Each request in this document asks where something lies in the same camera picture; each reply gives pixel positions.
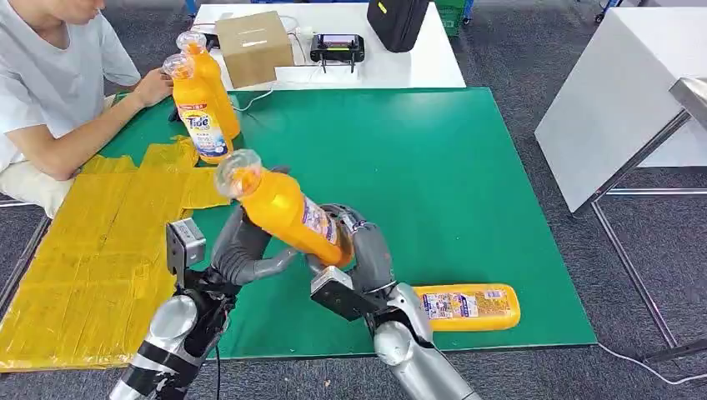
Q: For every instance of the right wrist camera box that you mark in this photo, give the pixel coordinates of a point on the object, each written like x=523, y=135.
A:
x=339, y=295

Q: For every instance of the black bag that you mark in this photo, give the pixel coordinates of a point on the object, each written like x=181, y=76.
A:
x=396, y=23

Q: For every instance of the person's hand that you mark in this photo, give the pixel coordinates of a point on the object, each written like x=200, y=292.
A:
x=153, y=87

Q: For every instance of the yellow sheet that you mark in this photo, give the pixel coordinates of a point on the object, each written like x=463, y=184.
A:
x=88, y=265

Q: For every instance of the large white tilted table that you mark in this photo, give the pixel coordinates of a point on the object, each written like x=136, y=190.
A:
x=613, y=94

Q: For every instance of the metal table frame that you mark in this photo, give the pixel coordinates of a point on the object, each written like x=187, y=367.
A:
x=635, y=276

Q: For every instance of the white table with box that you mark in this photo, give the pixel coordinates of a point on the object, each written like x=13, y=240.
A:
x=409, y=58

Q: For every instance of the brown cardboard box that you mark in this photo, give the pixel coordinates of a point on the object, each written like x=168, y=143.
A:
x=254, y=50

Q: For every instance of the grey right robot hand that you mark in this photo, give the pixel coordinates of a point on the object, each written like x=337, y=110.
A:
x=370, y=254

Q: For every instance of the green table mat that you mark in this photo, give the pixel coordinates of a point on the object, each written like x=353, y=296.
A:
x=442, y=176

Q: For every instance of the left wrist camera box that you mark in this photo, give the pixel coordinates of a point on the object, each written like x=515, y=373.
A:
x=185, y=245

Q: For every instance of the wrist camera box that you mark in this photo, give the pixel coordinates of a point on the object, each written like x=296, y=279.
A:
x=339, y=295
x=185, y=245

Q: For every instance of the black remote controller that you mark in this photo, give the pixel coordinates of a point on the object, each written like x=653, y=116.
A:
x=337, y=48

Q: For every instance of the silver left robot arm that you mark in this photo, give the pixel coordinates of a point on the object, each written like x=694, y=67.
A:
x=171, y=342

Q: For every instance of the black phone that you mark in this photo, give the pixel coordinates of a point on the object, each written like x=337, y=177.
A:
x=211, y=40

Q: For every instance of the green crate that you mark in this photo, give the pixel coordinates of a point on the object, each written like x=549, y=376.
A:
x=453, y=16

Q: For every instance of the person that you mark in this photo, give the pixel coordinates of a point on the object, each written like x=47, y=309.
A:
x=50, y=83

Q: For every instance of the orange drink bottle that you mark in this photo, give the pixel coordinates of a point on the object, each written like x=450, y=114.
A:
x=287, y=218
x=475, y=309
x=218, y=94
x=199, y=121

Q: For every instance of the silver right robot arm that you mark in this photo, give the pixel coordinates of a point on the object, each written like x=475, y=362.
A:
x=414, y=353

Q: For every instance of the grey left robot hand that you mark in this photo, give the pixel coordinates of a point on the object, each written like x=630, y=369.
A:
x=243, y=256

